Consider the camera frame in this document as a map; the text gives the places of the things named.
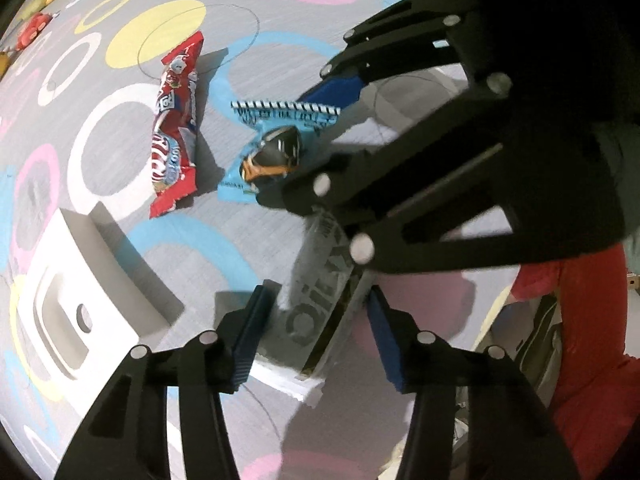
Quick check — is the blue striped snack packet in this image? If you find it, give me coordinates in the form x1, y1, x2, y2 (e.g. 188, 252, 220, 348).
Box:
216, 100, 344, 205

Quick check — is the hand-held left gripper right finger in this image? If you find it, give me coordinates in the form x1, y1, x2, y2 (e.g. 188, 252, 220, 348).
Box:
366, 284, 584, 480

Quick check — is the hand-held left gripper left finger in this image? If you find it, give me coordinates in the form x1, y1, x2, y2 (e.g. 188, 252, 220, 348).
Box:
52, 284, 276, 480

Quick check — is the red snack wrapper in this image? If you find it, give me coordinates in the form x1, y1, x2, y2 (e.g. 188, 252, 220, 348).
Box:
149, 31, 206, 220

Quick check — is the white and blue carton box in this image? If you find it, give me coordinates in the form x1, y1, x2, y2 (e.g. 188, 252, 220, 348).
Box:
252, 210, 377, 403

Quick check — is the white square box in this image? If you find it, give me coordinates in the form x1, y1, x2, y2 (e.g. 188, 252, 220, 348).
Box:
9, 202, 184, 382

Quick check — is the small red plush toy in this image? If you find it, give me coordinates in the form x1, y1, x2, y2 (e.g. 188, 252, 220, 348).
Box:
15, 12, 55, 52

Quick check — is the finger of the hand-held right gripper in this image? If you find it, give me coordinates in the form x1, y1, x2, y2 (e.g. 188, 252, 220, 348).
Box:
298, 0, 482, 112
256, 74, 627, 275

